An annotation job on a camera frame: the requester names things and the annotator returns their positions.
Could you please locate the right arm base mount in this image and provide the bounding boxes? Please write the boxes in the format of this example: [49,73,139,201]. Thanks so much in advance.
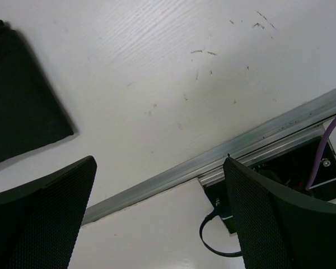
[203,137,336,234]

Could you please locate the black trousers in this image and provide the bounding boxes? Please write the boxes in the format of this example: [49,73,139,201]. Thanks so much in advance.
[0,20,74,163]

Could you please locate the aluminium frame rail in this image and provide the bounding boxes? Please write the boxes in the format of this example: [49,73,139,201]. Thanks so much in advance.
[82,89,336,225]

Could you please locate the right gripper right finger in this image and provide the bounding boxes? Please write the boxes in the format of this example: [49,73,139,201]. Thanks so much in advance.
[223,157,336,268]

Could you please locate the black looped cable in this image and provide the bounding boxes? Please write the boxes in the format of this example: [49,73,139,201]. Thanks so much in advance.
[199,214,243,257]

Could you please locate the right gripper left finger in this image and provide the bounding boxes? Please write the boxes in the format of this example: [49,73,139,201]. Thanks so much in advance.
[0,156,97,268]

